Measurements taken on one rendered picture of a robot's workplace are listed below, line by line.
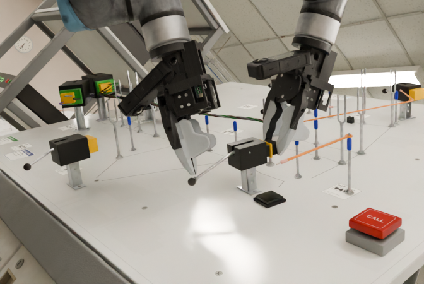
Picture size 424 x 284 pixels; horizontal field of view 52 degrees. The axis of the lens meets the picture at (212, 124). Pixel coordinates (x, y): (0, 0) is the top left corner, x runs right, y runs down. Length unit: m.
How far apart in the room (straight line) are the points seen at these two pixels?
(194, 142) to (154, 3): 0.23
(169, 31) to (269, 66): 0.18
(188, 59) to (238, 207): 0.26
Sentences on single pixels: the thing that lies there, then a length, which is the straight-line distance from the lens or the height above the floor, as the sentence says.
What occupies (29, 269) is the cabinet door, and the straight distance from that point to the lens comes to 0.86.
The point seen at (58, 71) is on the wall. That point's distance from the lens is 8.34.
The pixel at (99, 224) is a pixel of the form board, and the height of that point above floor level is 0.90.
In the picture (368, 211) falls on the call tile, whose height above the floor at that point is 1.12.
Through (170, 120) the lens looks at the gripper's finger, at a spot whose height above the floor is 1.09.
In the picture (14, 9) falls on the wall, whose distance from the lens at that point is 8.33.
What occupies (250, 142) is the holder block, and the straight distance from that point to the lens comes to 0.78.
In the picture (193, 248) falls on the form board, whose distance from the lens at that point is 0.64.
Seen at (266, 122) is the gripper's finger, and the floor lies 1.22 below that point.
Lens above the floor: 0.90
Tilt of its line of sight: 18 degrees up
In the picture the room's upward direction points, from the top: 36 degrees clockwise
